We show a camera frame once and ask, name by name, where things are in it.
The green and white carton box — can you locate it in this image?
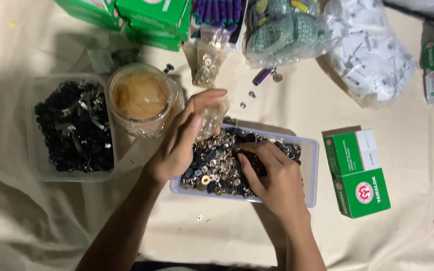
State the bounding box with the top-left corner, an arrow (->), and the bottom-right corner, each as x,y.
322,129 -> 392,220

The person's left hand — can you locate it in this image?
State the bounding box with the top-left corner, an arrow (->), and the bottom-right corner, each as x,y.
145,88 -> 229,185

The clear round plastic jar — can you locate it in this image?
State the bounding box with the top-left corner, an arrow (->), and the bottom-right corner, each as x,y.
106,63 -> 186,139

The person's dark clothing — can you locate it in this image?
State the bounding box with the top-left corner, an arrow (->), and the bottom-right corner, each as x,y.
130,261 -> 280,271

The zip bag of gold eyelets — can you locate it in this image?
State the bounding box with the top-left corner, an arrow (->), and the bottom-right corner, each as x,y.
199,24 -> 231,50

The small clear bag of snaps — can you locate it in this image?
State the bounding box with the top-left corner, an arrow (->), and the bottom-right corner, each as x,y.
196,96 -> 230,143

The clear square plastic container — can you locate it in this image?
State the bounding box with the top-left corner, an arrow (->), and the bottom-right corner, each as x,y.
26,73 -> 118,183

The cream table cloth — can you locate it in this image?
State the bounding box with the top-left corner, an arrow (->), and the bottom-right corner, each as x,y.
0,0 -> 434,271

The heap of black fasteners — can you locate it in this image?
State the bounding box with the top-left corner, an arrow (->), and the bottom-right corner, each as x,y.
34,80 -> 115,174

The box of purple tubes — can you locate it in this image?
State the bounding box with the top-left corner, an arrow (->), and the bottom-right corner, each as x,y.
188,0 -> 248,50

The single purple tube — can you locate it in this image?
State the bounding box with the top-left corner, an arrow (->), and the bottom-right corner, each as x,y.
252,66 -> 275,87

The clear bag of dark bits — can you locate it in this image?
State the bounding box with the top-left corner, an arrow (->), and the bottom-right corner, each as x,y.
86,47 -> 143,75

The clear tray with blue rim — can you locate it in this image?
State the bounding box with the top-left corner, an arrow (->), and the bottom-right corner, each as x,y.
170,122 -> 320,208

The zip bag of silver eyelets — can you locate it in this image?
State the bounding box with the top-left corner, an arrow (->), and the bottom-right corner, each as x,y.
192,39 -> 229,89

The bag of green beaded trim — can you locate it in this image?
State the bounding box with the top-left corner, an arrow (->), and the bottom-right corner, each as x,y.
243,0 -> 335,69

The bag of white paper labels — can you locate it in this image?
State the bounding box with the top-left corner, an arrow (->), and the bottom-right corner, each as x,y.
322,0 -> 420,110

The heap of mixed metal snaps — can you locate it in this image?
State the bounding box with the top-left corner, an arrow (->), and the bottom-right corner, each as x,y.
180,126 -> 302,199

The person's right hand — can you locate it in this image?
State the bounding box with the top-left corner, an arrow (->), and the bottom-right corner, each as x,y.
237,141 -> 312,223

